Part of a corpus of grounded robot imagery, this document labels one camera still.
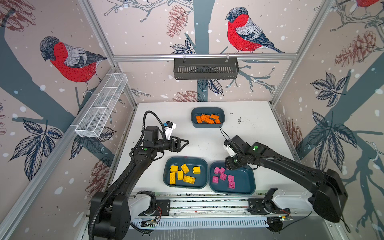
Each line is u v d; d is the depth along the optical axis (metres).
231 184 0.80
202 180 0.83
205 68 1.04
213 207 0.75
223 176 0.83
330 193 0.39
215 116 1.11
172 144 0.70
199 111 1.13
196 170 0.84
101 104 0.79
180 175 0.83
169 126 0.73
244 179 0.83
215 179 0.81
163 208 0.73
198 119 1.09
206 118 1.09
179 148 0.70
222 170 0.83
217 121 1.08
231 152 0.66
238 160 0.67
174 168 0.85
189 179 0.81
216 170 0.83
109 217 0.38
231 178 0.81
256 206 0.73
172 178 0.83
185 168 0.86
